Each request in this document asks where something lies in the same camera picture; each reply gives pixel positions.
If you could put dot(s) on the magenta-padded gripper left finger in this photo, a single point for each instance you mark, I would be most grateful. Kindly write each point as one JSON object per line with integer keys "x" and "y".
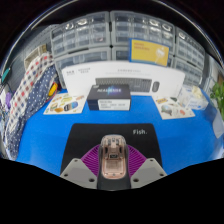
{"x": 76, "y": 171}

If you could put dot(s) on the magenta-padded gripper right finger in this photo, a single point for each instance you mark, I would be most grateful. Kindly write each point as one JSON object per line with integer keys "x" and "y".
{"x": 150, "y": 171}

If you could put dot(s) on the black mouse pad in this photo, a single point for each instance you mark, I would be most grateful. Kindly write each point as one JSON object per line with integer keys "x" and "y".
{"x": 83, "y": 136}

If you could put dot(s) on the small black mouse box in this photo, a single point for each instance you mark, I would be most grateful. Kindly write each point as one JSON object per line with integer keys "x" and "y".
{"x": 108, "y": 96}

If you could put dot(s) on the colourful sticker sheet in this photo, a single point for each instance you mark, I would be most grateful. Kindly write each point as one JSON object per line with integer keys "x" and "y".
{"x": 173, "y": 108}
{"x": 63, "y": 104}

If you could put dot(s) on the navy polka dot cloth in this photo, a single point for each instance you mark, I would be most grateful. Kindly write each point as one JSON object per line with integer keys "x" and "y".
{"x": 36, "y": 96}

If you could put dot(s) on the yellow red tool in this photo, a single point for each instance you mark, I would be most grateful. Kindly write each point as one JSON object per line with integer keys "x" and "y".
{"x": 52, "y": 89}

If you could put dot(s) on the long white keyboard box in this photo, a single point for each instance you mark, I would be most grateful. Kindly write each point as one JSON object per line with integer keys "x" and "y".
{"x": 80, "y": 76}

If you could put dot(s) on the purple bag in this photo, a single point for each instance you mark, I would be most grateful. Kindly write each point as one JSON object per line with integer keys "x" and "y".
{"x": 8, "y": 100}

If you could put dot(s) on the green potted plant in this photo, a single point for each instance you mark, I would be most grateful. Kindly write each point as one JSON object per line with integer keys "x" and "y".
{"x": 218, "y": 98}

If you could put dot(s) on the red blue checkered cloth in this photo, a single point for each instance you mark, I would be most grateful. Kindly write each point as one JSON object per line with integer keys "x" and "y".
{"x": 30, "y": 80}

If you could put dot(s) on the grey drawer cabinet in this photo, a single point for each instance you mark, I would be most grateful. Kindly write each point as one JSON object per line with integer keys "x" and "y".
{"x": 143, "y": 26}
{"x": 190, "y": 48}
{"x": 120, "y": 53}
{"x": 191, "y": 73}
{"x": 80, "y": 33}
{"x": 83, "y": 56}

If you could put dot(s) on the yellow card box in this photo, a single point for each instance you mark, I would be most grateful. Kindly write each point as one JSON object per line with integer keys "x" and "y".
{"x": 148, "y": 52}

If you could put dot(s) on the teal tool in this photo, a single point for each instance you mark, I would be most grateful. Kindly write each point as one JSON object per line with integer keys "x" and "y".
{"x": 5, "y": 75}

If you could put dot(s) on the cream woven basket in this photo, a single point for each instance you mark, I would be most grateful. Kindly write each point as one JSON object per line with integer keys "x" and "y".
{"x": 33, "y": 56}

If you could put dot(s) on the grey pegboard panel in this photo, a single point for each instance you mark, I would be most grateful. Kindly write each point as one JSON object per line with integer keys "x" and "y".
{"x": 20, "y": 56}

